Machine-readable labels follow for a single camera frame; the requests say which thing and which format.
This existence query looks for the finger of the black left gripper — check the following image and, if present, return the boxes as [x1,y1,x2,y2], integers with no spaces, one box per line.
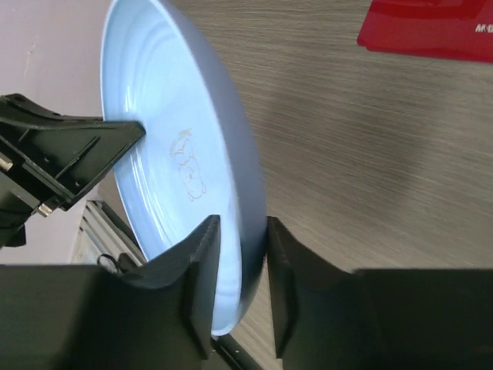
[1,93,145,214]

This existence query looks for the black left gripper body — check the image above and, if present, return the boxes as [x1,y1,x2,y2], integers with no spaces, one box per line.
[1,169,35,247]

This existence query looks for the red plastic folder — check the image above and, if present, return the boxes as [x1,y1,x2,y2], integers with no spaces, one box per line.
[357,0,492,63]

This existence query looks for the light blue plate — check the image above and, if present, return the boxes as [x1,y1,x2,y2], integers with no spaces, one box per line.
[100,1,267,336]

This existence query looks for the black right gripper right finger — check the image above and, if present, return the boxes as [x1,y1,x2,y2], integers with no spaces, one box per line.
[267,217,492,369]

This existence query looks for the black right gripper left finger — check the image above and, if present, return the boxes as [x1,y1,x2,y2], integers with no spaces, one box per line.
[1,215,220,369]

